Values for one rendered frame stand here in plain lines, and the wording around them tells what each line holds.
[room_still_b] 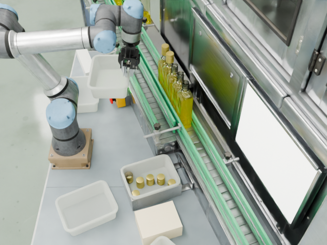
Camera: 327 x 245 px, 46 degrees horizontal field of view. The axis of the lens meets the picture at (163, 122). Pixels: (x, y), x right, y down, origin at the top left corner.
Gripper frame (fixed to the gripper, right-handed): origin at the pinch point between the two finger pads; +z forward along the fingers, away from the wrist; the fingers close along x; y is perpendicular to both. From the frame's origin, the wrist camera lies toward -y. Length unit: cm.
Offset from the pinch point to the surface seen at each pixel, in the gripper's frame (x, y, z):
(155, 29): 16, -65, 21
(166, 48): 16.3, -10.0, -7.6
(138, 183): 7.2, 36.8, 28.8
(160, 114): 16.5, 3.8, 20.5
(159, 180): 16.1, 35.5, 27.9
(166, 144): 18.7, 21.2, 20.5
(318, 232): 24, 105, -65
